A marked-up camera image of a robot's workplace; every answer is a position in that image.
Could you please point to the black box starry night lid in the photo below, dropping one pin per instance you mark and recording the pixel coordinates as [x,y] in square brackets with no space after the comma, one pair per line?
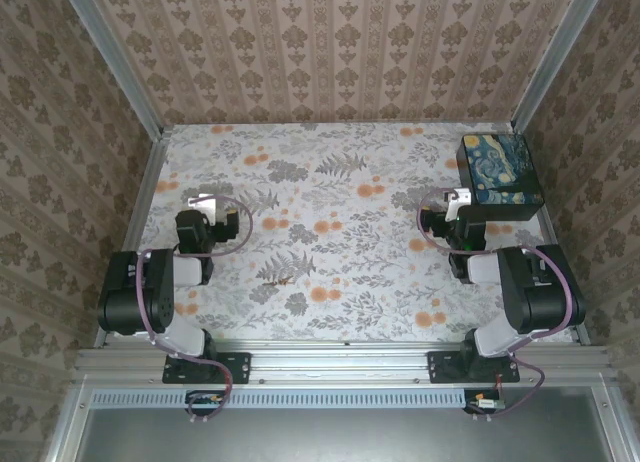
[500,167]

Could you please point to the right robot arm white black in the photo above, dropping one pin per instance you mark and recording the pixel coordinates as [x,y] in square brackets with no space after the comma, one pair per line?
[540,302]

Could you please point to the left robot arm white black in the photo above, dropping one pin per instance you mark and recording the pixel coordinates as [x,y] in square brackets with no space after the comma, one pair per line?
[150,292]

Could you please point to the floral patterned table cover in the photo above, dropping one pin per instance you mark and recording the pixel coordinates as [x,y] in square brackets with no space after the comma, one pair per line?
[350,307]

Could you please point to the grey metal panel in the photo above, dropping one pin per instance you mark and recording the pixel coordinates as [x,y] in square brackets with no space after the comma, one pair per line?
[350,437]

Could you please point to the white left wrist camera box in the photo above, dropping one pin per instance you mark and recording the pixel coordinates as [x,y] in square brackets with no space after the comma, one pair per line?
[205,204]

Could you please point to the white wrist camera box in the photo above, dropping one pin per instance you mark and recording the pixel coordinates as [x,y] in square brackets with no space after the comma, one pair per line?
[205,204]
[462,198]

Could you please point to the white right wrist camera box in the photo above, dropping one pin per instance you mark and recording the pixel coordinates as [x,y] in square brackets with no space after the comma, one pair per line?
[462,198]

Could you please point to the aluminium side rail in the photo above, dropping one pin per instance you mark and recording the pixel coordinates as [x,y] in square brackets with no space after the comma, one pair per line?
[142,207]
[550,222]

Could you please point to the aluminium table edge rail wide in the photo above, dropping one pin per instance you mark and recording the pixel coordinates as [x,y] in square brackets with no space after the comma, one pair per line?
[340,362]

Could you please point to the aluminium corner post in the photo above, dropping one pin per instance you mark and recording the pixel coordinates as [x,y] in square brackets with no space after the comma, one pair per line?
[115,62]
[560,57]

